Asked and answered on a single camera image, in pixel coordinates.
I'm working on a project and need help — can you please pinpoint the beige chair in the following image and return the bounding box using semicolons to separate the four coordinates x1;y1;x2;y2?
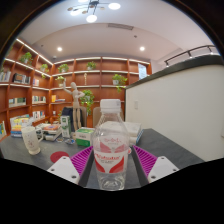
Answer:
92;106;125;129

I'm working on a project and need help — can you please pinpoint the multi-globe ceiling lamp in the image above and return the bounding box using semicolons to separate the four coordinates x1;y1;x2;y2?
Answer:
66;0;122;24

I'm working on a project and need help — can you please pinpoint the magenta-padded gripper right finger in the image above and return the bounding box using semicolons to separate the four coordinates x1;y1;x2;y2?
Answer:
129;144;180;188

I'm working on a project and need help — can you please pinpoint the black track light rail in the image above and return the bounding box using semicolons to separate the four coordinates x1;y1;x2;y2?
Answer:
163;44;219;67

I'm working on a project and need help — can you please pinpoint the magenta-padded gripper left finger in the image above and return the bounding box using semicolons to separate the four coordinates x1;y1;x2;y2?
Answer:
46;145;98;188

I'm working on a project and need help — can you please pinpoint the clear plastic water bottle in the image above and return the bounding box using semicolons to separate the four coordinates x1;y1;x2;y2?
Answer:
91;98;131;192

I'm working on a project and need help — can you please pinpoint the flat round red coaster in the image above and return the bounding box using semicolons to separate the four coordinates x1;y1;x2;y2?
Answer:
49;150;70;164

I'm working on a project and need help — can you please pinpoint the tall white green carton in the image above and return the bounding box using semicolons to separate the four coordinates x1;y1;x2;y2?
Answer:
59;115;72;139

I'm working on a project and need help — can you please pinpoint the wooden artist mannequin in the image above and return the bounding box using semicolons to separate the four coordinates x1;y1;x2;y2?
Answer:
62;81;86;132

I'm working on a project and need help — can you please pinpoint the colourful book stack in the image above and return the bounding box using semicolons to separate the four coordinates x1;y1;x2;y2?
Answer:
9;114;34;138

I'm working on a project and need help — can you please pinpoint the green and white box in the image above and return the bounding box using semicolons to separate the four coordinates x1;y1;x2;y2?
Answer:
75;127;96;148

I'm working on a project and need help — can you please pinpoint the cream mug with bear print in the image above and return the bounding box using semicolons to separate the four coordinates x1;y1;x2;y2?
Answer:
21;125;44;156

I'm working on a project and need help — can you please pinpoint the white partition with dark top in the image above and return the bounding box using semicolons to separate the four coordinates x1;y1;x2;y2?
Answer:
124;54;224;163

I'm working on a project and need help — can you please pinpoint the dark chair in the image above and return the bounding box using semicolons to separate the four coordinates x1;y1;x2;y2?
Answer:
61;106;88;128

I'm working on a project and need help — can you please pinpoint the ceiling air vent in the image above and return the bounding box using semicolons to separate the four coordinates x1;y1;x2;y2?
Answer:
107;22;135;31

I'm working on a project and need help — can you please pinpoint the wooden wall shelf unit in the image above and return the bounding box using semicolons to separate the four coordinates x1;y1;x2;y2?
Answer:
0;38;153;141

